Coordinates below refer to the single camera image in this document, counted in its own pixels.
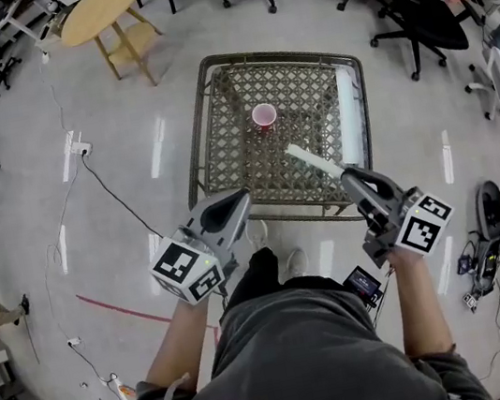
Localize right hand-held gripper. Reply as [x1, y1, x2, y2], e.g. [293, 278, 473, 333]
[338, 153, 463, 273]

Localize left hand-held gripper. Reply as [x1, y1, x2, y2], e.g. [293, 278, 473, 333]
[139, 187, 268, 312]

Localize red cup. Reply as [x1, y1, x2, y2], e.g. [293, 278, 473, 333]
[248, 101, 281, 136]

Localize person's right forearm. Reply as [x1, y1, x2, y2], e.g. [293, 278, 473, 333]
[387, 241, 458, 362]

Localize person's left forearm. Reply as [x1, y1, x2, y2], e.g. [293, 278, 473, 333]
[132, 293, 223, 395]

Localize person's left white shoe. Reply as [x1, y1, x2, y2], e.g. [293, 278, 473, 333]
[243, 218, 272, 255]

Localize person's white shoe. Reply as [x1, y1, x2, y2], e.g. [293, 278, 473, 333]
[281, 245, 312, 280]
[243, 218, 272, 255]

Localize rattan glass-top table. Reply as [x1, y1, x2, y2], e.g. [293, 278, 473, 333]
[164, 31, 389, 250]

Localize person's black trousers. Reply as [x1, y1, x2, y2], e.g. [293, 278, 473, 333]
[217, 235, 347, 316]

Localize person's right white shoe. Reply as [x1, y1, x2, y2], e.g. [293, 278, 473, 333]
[281, 245, 312, 280]

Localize small black display screen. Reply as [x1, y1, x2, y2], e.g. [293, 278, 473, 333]
[339, 261, 387, 315]

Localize spare grey gripper device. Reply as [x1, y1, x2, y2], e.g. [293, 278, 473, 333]
[443, 177, 500, 315]

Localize white power strip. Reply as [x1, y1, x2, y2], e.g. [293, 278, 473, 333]
[68, 139, 96, 160]

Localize person's grey shirt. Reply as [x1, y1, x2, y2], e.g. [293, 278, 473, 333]
[81, 259, 493, 400]

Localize black chair with red back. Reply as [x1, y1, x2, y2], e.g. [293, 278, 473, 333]
[361, 0, 486, 88]

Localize round wooden side table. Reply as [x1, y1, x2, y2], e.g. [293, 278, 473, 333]
[54, 0, 172, 101]

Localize black power cable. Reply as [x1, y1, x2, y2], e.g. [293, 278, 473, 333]
[80, 142, 164, 250]

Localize thin black cable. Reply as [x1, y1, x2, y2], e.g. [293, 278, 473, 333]
[71, 337, 128, 400]

